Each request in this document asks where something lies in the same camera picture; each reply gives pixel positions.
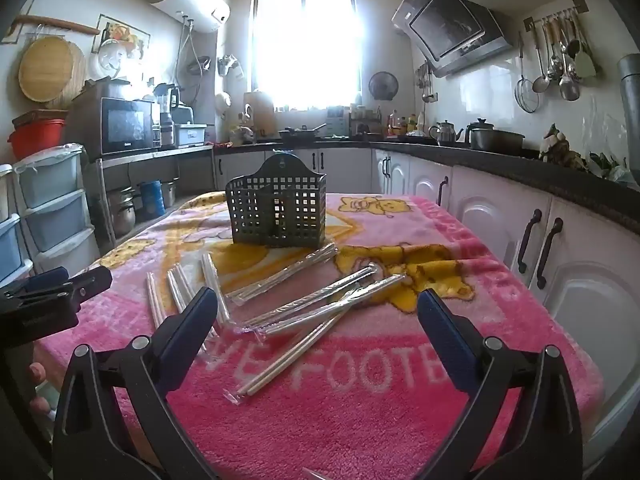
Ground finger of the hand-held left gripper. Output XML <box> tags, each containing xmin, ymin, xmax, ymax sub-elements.
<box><xmin>2</xmin><ymin>266</ymin><xmax>71</xmax><ymax>301</ymax></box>
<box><xmin>50</xmin><ymin>265</ymin><xmax>114</xmax><ymax>312</ymax></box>

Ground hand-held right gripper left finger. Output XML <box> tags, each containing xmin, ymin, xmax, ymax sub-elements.
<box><xmin>52</xmin><ymin>286</ymin><xmax>221</xmax><ymax>480</ymax></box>

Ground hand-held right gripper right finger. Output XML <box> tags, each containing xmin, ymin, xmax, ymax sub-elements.
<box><xmin>416</xmin><ymin>289</ymin><xmax>585</xmax><ymax>480</ymax></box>

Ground pile of chopstick packets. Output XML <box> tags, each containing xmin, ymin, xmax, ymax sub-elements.
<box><xmin>145</xmin><ymin>242</ymin><xmax>408</xmax><ymax>406</ymax></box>

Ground dark grey utensil basket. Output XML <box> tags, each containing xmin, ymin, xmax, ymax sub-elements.
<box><xmin>225</xmin><ymin>152</ymin><xmax>328</xmax><ymax>250</ymax></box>

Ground small hanging utensils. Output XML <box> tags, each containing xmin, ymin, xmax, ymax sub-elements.
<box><xmin>415</xmin><ymin>62</ymin><xmax>437</xmax><ymax>104</ymax></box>

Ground row of hanging kitchen utensils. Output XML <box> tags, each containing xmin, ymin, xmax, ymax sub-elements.
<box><xmin>522</xmin><ymin>0</ymin><xmax>599</xmax><ymax>102</ymax></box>

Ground person's left hand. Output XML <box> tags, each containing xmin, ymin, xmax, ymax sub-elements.
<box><xmin>27</xmin><ymin>360</ymin><xmax>58</xmax><ymax>421</ymax></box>

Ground light blue plastic drawer unit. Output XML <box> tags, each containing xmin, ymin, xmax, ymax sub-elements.
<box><xmin>0</xmin><ymin>162</ymin><xmax>33</xmax><ymax>286</ymax></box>
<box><xmin>12</xmin><ymin>144</ymin><xmax>101</xmax><ymax>273</ymax></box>

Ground stainless steel pots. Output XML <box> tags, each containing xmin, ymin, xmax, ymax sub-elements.
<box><xmin>106</xmin><ymin>186</ymin><xmax>138</xmax><ymax>237</ymax></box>

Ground blue canister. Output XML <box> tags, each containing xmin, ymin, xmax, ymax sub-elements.
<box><xmin>139</xmin><ymin>180</ymin><xmax>166</xmax><ymax>217</ymax></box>

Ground pink printed blanket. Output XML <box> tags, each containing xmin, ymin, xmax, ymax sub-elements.
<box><xmin>32</xmin><ymin>191</ymin><xmax>606</xmax><ymax>480</ymax></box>

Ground small steel pot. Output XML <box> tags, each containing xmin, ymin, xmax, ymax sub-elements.
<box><xmin>160</xmin><ymin>177</ymin><xmax>181</xmax><ymax>207</ymax></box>

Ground red plastic bucket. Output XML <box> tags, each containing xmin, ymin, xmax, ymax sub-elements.
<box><xmin>7</xmin><ymin>117</ymin><xmax>67</xmax><ymax>161</ymax></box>

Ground metal shelf rack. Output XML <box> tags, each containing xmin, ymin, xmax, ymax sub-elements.
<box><xmin>82</xmin><ymin>144</ymin><xmax>217</xmax><ymax>256</ymax></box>

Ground black microwave oven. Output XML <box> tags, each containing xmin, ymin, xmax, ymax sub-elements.
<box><xmin>65</xmin><ymin>96</ymin><xmax>162</xmax><ymax>161</ymax></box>

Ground white storage box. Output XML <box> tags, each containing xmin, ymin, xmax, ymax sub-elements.
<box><xmin>172</xmin><ymin>122</ymin><xmax>208</xmax><ymax>149</ymax></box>

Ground blender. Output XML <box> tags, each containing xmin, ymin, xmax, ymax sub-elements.
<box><xmin>152</xmin><ymin>82</ymin><xmax>182</xmax><ymax>150</ymax></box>

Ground cardboard box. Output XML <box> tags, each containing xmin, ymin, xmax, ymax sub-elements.
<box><xmin>67</xmin><ymin>79</ymin><xmax>132</xmax><ymax>107</ymax></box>

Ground steel kettle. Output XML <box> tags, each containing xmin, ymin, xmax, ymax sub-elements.
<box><xmin>429</xmin><ymin>120</ymin><xmax>465</xmax><ymax>146</ymax></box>

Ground black cooking pot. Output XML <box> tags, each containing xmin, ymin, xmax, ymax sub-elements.
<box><xmin>465</xmin><ymin>118</ymin><xmax>526</xmax><ymax>152</ymax></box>

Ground round bamboo tray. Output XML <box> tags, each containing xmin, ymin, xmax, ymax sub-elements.
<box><xmin>18</xmin><ymin>35</ymin><xmax>87</xmax><ymax>107</ymax></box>

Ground condiment bottles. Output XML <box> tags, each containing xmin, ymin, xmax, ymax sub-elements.
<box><xmin>386</xmin><ymin>109</ymin><xmax>418</xmax><ymax>137</ymax></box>

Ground ginger roots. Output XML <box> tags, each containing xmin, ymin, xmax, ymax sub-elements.
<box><xmin>539</xmin><ymin>122</ymin><xmax>587</xmax><ymax>171</ymax></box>

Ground black wok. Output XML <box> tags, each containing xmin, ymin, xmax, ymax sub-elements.
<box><xmin>278</xmin><ymin>123</ymin><xmax>328</xmax><ymax>142</ymax></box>

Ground beige water jug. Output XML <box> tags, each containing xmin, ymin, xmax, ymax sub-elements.
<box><xmin>243</xmin><ymin>91</ymin><xmax>278</xmax><ymax>141</ymax></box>

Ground green leafy vegetables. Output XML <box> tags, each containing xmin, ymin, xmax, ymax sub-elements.
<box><xmin>587</xmin><ymin>151</ymin><xmax>640</xmax><ymax>183</ymax></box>

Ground small round fan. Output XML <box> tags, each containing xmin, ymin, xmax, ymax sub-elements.
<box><xmin>368</xmin><ymin>71</ymin><xmax>399</xmax><ymax>101</ymax></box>

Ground wooden rolling pin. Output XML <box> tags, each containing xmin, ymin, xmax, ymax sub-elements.
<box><xmin>9</xmin><ymin>14</ymin><xmax>102</xmax><ymax>37</ymax></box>

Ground grey metal pipe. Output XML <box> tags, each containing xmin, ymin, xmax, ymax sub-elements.
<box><xmin>616</xmin><ymin>52</ymin><xmax>640</xmax><ymax>171</ymax></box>

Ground bright window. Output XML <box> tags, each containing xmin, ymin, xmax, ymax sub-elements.
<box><xmin>251</xmin><ymin>0</ymin><xmax>357</xmax><ymax>111</ymax></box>

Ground black range hood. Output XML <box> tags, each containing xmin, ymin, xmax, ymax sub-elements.
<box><xmin>391</xmin><ymin>0</ymin><xmax>515</xmax><ymax>79</ymax></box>

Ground hanging wire strainer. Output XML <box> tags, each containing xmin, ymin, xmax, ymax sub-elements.
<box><xmin>514</xmin><ymin>30</ymin><xmax>543</xmax><ymax>113</ymax></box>

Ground fruit wall poster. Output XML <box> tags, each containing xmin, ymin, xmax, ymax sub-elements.
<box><xmin>91</xmin><ymin>13</ymin><xmax>151</xmax><ymax>56</ymax></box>

